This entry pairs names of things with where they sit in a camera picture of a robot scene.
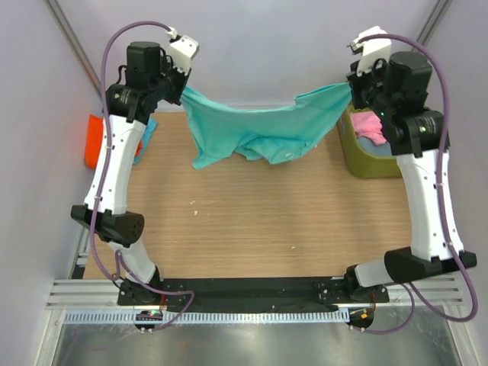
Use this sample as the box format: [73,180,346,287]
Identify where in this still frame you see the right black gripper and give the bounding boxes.
[346,55,394,120]

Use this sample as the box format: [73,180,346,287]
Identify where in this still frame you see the light blue folded t shirt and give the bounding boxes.
[133,118,158,164]

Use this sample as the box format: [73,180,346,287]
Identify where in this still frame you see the teal t shirt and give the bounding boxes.
[181,83,352,170]

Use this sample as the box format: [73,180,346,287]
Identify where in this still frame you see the pink t shirt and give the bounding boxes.
[350,111,387,146]

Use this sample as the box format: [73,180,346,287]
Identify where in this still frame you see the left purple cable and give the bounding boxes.
[88,21,195,331]

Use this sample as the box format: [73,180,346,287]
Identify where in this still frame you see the olive green plastic bin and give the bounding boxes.
[337,104,401,179]

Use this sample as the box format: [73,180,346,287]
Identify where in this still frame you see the grey blue t shirt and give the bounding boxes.
[358,136,392,157]

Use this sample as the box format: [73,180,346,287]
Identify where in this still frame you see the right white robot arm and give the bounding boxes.
[343,51,477,302]

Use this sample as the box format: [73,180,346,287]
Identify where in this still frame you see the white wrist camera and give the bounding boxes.
[348,26,391,76]
[166,27,199,76]

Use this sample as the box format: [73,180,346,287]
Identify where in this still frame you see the slotted cable duct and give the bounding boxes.
[63,308,349,326]

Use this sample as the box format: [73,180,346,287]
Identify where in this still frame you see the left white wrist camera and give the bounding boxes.
[166,27,199,76]

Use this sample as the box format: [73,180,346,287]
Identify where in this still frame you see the purple cable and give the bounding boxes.
[358,34,479,336]
[88,21,195,331]

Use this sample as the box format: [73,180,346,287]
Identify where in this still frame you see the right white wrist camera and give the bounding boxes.
[348,26,391,76]

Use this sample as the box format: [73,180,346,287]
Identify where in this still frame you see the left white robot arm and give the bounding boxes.
[71,36,199,305]

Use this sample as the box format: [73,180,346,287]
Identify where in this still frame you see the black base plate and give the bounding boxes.
[116,276,390,306]

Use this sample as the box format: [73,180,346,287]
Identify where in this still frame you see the orange folded t shirt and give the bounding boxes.
[84,114,104,170]

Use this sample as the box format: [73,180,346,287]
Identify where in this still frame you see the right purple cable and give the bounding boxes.
[358,34,479,336]

